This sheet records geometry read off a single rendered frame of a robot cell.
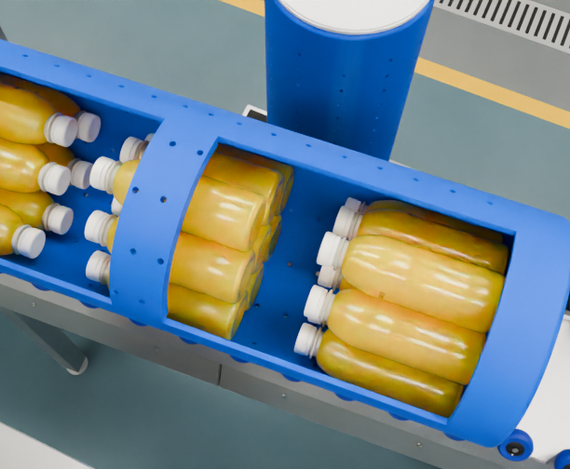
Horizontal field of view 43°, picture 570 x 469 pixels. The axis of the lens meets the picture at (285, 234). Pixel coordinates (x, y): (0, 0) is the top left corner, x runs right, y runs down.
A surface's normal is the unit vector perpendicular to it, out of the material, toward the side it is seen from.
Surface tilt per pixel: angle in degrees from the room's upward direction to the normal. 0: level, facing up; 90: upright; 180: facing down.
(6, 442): 0
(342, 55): 90
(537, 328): 19
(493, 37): 0
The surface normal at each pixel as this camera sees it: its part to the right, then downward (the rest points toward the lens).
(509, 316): -0.10, -0.11
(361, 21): 0.01, -0.40
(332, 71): -0.18, 0.90
